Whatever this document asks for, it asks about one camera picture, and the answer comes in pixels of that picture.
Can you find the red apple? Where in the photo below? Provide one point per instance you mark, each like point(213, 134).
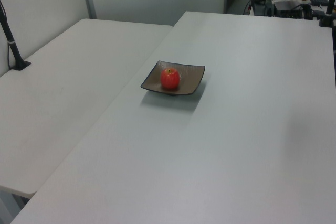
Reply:
point(170, 79)

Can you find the square brown ceramic plate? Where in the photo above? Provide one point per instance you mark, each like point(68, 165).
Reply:
point(190, 79)

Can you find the black electronics box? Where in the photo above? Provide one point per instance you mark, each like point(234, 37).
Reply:
point(287, 7)

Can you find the black pole with white tape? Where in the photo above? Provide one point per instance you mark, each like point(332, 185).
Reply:
point(13, 48)

